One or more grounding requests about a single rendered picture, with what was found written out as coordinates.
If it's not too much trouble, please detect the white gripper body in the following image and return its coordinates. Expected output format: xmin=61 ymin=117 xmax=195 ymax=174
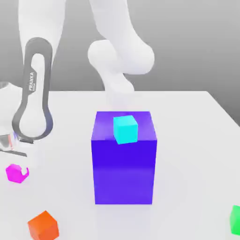
xmin=0 ymin=145 xmax=38 ymax=166

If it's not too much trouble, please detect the small magenta cube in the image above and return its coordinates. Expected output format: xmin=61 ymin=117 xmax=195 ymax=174
xmin=5 ymin=163 xmax=30 ymax=184

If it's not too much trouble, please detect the small orange cube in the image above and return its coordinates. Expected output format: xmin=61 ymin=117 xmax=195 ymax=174
xmin=27 ymin=210 xmax=60 ymax=240

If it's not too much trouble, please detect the small cyan cube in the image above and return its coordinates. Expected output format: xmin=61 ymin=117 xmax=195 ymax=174
xmin=112 ymin=115 xmax=139 ymax=145

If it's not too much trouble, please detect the small green cube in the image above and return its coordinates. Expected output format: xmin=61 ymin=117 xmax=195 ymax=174
xmin=229 ymin=205 xmax=240 ymax=236

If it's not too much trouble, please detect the large blue box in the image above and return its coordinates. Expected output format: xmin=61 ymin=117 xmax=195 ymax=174
xmin=91 ymin=111 xmax=158 ymax=205

